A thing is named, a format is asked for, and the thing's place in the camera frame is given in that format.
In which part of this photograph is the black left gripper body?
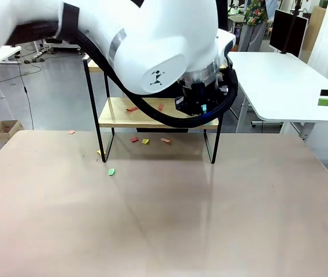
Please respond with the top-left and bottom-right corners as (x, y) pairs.
(174, 75), (229, 117)

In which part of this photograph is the light wooden board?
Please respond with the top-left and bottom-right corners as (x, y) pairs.
(301, 6), (328, 63)

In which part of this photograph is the black stand pole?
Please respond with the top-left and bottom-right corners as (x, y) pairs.
(281, 0), (302, 55)

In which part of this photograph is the black computer monitor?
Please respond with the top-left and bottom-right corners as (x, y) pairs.
(269, 9), (309, 58)

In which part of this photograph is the person in floral shirt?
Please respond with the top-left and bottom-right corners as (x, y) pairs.
(238, 0), (270, 53)

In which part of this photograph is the grey metal workbench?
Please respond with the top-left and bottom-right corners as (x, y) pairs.
(33, 37), (85, 55)

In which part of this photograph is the brown cardboard box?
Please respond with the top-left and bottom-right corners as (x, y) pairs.
(0, 119), (25, 151)

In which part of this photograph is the black left arm cable bundle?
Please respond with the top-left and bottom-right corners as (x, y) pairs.
(6, 2), (239, 129)

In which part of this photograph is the two-tier wooden shelf black frame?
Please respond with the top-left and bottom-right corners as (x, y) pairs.
(82, 54), (231, 164)

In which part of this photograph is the thin black floor cable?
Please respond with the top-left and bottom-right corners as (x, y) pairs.
(16, 54), (35, 130)

